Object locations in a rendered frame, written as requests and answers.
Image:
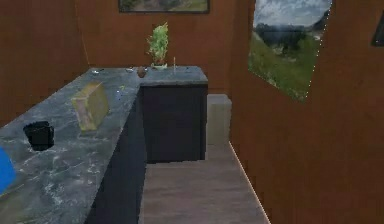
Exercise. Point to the grey bin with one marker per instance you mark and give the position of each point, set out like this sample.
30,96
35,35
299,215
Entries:
218,120

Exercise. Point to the dark cabinet with marble worktop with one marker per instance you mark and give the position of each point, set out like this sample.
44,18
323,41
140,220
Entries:
160,120

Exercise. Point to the brown round object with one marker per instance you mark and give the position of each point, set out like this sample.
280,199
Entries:
141,71

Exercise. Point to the green house plant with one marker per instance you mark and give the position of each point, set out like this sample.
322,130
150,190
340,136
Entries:
159,43

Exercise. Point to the yellow-green box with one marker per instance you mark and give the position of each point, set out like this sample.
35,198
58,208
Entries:
90,106

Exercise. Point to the large landscape picture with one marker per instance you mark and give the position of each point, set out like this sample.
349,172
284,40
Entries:
286,50

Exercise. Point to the black mug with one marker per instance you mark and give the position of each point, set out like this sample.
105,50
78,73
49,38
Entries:
39,134

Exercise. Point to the blue object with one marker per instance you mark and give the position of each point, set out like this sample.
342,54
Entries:
5,170

